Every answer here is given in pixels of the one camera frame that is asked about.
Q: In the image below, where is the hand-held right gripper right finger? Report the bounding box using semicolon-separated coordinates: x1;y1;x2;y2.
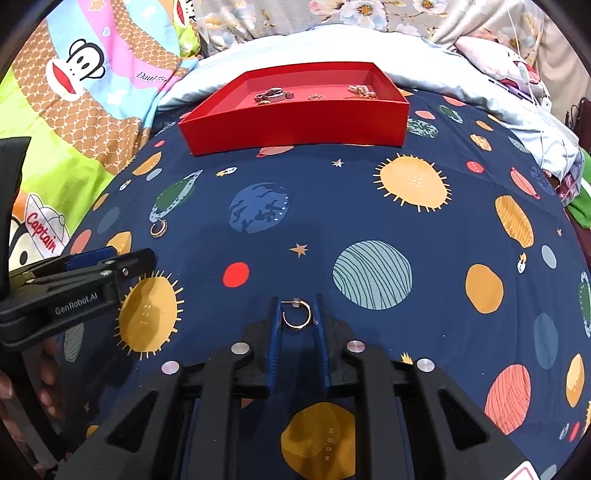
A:
312;294;532;480

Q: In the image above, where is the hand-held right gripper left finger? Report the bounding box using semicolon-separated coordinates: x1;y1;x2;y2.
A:
53;296;284;480

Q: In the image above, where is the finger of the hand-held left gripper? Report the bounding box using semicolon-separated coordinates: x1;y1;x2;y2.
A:
8;246;116;281
95;248;157;284

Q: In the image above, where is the gold hoop earring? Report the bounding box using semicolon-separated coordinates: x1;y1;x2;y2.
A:
280;299;314;330

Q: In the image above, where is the red cardboard box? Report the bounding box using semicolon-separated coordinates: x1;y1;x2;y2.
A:
178;61;411;158

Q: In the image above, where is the silver wristwatch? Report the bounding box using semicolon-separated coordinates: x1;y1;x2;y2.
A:
253;87;295;105

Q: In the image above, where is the person's left hand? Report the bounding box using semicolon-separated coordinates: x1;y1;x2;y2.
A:
38;340;66;417

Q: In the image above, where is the colourful monkey print sheet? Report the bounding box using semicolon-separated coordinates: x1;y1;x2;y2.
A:
0;0;201;296

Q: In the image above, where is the grey floral cloth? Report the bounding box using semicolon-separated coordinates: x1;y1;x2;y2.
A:
191;0;513;42

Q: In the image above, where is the green garment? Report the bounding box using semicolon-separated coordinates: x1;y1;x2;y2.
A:
566;148;591;229

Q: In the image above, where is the purple phone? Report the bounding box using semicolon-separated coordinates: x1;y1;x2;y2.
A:
489;78;532;100

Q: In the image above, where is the pink cartoon pillow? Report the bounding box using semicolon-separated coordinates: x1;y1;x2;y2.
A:
455;36;541;86

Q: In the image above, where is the beige curtain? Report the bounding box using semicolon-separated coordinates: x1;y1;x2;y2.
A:
538;18;583;107

